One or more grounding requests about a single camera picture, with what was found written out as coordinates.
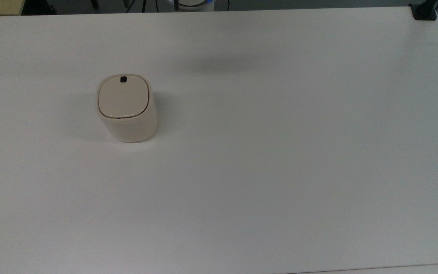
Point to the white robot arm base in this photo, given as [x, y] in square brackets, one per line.
[193, 4]

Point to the beige small trash bin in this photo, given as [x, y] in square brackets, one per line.
[127, 110]

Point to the black table clamp mount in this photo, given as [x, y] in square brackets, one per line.
[424, 11]

